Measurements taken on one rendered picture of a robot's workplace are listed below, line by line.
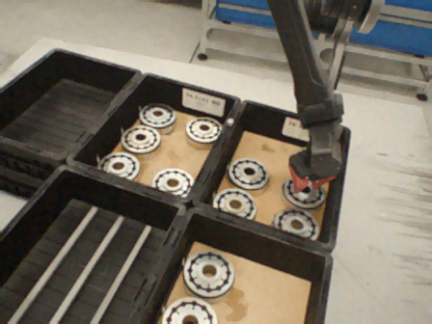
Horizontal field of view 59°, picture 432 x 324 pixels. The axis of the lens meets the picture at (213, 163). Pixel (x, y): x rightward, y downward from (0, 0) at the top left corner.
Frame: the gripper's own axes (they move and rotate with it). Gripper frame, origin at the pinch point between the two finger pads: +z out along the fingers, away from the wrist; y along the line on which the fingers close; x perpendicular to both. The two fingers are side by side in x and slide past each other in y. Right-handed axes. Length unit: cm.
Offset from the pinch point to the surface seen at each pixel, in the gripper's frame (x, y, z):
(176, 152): 23.5, -25.4, 3.8
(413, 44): 124, 168, 49
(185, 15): 269, 54, 86
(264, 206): 0.1, -10.1, 4.0
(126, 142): 27.9, -37.7, 0.9
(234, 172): 10.3, -14.2, 1.1
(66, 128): 41, -52, 4
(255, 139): 22.9, -2.4, 3.9
